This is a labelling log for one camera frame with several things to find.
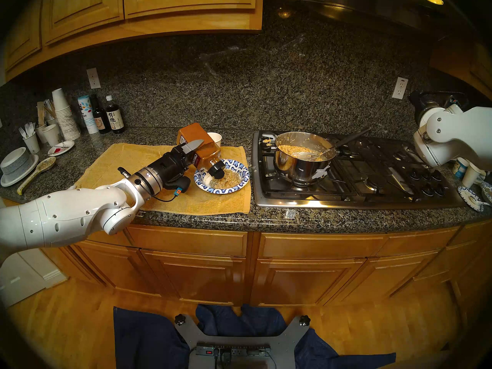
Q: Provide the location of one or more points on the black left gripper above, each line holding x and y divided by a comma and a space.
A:
169, 166

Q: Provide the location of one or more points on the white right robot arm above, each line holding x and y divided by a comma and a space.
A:
457, 135

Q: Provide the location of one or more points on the dark blue cloth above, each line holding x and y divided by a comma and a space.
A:
146, 341

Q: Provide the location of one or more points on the scooped oatmeal portion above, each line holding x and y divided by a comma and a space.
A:
232, 179

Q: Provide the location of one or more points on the wooden lower cabinets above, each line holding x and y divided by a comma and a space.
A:
184, 239

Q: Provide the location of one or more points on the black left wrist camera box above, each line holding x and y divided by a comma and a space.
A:
180, 184

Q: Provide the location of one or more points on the ground cinnamon jar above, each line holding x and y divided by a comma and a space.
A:
198, 139

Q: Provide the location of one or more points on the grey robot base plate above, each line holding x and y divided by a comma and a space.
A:
284, 341

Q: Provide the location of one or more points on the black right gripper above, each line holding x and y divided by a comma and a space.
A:
421, 105

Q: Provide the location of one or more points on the white plastic fork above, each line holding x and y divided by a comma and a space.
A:
22, 132
30, 128

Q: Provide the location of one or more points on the soy sauce bottle white label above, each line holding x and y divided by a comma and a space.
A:
114, 118

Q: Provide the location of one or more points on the dirty wooden spoon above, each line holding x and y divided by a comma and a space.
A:
36, 170

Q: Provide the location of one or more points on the yellow towel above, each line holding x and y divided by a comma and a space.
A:
115, 160

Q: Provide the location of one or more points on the stainless steel pot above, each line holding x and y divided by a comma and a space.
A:
296, 170

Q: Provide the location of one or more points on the small dark glass bottle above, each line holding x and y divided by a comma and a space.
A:
99, 118

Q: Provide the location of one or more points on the stainless gas cooktop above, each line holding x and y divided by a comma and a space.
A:
346, 195

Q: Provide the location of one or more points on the white wall outlet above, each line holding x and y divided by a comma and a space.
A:
93, 78
400, 88

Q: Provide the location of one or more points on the small plate with red stain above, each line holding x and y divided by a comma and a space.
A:
61, 148

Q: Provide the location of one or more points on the white paper cup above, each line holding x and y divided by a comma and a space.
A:
52, 135
40, 133
472, 176
31, 144
216, 138

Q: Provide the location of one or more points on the stainless range hood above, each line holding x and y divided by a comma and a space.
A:
346, 1

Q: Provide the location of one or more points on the white blue salt canister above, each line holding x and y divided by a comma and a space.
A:
86, 110

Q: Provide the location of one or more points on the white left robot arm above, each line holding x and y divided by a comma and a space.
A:
69, 214

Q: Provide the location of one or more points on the oatmeal mass in pot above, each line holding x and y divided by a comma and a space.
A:
294, 148

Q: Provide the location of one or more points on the blue white yogurt cup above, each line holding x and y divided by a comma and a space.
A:
460, 168

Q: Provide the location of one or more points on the stack of white paper cups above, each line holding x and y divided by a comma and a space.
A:
65, 114

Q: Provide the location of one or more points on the wooden upper cabinet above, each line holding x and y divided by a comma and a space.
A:
84, 10
480, 68

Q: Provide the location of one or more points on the blue patterned paper plate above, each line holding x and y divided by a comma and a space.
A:
471, 198

